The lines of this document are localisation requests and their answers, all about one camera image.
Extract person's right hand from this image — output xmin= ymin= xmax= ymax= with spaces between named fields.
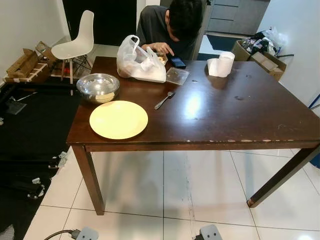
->
xmin=141 ymin=42 xmax=175 ymax=57

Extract pale yellow round plate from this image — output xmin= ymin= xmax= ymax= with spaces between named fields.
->
xmin=89 ymin=100 xmax=149 ymax=140

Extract takeaway food container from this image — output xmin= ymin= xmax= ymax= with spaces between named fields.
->
xmin=156 ymin=52 xmax=169 ymax=66

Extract dark blue smartphone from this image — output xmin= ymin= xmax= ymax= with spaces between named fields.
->
xmin=169 ymin=56 xmax=187 ymax=69

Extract white plastic carrier bag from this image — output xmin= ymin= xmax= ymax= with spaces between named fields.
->
xmin=116 ymin=35 xmax=167 ymax=84

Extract person in grey shirt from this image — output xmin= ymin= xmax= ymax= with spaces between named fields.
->
xmin=136 ymin=0 xmax=206 ymax=62

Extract clear plastic container lid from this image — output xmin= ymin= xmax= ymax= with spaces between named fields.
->
xmin=166 ymin=67 xmax=190 ymax=86

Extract silver metal fork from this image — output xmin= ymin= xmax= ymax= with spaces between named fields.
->
xmin=154 ymin=91 xmax=176 ymax=110

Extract stainless steel bowl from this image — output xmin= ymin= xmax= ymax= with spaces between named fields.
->
xmin=76 ymin=73 xmax=121 ymax=104

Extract grey panelled door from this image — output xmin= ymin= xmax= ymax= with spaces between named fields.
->
xmin=207 ymin=0 xmax=271 ymax=36

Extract white plastic chair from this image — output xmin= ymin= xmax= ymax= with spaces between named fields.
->
xmin=51 ymin=10 xmax=95 ymax=85

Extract dark wooden dining table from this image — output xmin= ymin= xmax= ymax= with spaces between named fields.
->
xmin=66 ymin=56 xmax=320 ymax=216

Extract cardboard box with clutter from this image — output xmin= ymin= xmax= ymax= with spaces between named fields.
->
xmin=231 ymin=27 xmax=288 ymax=81

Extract flat open cardboard boxes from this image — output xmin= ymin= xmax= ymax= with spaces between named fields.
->
xmin=5 ymin=41 xmax=57 ymax=84

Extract black floor mat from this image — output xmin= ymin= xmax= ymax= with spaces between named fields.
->
xmin=0 ymin=82 xmax=83 ymax=240

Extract blue mop stick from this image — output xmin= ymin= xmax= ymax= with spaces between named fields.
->
xmin=307 ymin=93 xmax=320 ymax=109

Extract blue plastic bin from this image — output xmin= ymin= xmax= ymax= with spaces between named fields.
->
xmin=310 ymin=152 xmax=320 ymax=169

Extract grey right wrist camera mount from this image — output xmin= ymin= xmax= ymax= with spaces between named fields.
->
xmin=199 ymin=224 xmax=223 ymax=240

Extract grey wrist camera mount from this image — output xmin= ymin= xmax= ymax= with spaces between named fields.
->
xmin=75 ymin=227 xmax=99 ymax=240
xmin=199 ymin=224 xmax=223 ymax=240

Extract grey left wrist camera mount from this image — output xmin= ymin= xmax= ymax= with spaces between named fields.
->
xmin=75 ymin=227 xmax=99 ymax=240

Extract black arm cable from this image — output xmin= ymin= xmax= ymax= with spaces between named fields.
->
xmin=44 ymin=229 xmax=77 ymax=240

